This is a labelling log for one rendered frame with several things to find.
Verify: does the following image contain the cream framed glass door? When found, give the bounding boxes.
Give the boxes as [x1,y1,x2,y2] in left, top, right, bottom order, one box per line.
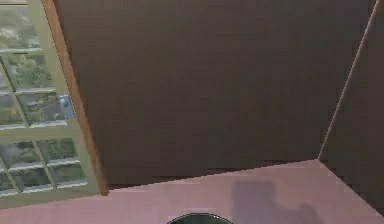
[0,0,110,211]

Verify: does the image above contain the dark round robot base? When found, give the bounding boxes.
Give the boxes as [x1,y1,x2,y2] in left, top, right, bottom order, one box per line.
[165,213,234,224]

